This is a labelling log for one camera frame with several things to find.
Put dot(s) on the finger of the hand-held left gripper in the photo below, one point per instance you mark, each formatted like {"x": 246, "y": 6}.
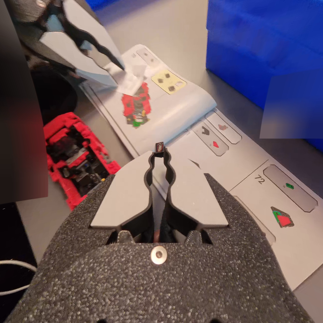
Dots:
{"x": 93, "y": 25}
{"x": 63, "y": 50}

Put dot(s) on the small black lego piece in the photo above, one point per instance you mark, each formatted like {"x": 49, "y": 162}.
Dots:
{"x": 159, "y": 147}

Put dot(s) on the red lego car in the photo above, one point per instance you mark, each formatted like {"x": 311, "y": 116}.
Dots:
{"x": 56, "y": 136}

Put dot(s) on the small white paper sheet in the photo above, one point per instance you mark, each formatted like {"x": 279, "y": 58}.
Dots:
{"x": 131, "y": 79}

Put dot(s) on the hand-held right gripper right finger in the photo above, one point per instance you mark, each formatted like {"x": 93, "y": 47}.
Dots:
{"x": 196, "y": 199}

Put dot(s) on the blue plastic bin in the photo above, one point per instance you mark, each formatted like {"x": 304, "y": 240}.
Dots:
{"x": 106, "y": 3}
{"x": 239, "y": 37}

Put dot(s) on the lego instruction booklet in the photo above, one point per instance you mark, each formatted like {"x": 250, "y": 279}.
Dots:
{"x": 176, "y": 111}

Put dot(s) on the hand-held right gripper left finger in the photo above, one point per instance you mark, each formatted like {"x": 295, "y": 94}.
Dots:
{"x": 121, "y": 194}

